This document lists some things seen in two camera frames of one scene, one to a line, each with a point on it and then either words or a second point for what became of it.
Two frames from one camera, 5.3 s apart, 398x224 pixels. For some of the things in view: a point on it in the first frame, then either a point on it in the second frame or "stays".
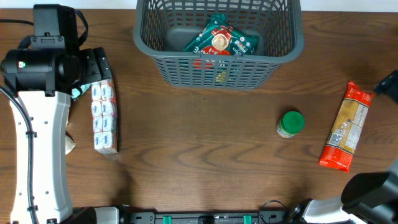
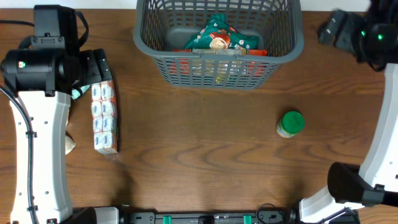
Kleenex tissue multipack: [104, 117] stays
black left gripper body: [89, 68] stays
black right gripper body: [388, 86] to [337, 30]
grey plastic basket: [218, 44] stays
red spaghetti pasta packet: [338, 152] to [216, 70]
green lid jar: [291, 124] stays
